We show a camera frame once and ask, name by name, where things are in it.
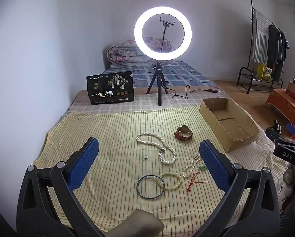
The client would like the brown strap wristwatch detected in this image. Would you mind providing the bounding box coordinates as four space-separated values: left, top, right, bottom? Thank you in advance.
174 125 193 142

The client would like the striped hanging towel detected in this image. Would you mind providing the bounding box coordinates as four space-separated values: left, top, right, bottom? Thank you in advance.
252 8 270 65

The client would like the person's left hand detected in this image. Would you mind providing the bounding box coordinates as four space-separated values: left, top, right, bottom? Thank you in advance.
107 209 166 237

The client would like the black printed snack bag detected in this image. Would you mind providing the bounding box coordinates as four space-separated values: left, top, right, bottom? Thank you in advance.
86 71 135 105

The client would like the yellow crate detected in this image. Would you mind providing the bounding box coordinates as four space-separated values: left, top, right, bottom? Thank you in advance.
257 64 273 81

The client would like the black tripod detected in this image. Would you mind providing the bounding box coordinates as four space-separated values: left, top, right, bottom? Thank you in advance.
147 63 169 106

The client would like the black hanging garment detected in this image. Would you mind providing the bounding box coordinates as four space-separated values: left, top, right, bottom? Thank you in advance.
279 31 287 62

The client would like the thin pearl necklace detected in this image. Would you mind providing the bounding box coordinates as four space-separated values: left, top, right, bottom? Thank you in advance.
182 152 202 178

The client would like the dark green hanging garment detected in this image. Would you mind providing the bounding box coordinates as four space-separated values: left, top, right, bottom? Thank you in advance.
266 25 282 66

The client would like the pale bead bracelet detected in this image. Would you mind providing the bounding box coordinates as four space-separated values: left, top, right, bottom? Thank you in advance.
158 171 183 190

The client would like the black bangle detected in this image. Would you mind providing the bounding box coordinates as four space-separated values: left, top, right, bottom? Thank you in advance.
137 175 166 199

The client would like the person's right hand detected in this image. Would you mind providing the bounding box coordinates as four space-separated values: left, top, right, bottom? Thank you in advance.
283 166 295 186

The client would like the cardboard box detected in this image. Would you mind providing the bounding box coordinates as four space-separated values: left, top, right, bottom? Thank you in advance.
199 98 259 153

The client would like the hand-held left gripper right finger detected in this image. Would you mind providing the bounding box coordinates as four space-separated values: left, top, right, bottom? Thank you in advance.
199 139 281 237

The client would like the orange covered low table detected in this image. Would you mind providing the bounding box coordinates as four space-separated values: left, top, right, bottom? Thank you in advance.
265 88 295 127

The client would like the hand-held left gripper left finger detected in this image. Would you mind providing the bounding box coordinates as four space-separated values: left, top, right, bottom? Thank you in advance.
16 137 100 237

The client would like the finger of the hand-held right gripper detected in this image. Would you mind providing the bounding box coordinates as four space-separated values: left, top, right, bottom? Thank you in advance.
265 127 287 144
285 123 295 139

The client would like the white ring light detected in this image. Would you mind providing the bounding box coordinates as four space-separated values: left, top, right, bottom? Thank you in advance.
134 6 193 63

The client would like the black phone holder pole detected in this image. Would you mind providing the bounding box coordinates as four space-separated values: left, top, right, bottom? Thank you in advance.
159 17 175 53

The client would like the thick pearl necklace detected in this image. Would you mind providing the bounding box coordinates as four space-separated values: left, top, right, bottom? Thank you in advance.
136 132 177 165

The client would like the folded floral quilt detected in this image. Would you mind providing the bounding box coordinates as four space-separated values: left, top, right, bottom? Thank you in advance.
107 38 175 68

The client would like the black power cable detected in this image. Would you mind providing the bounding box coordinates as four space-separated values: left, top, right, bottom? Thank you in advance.
167 85 223 99

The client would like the jade pendant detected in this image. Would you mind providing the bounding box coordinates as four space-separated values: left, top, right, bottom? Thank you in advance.
186 165 209 193

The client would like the black clothes rack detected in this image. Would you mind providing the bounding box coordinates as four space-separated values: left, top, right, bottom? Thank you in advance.
237 0 286 94

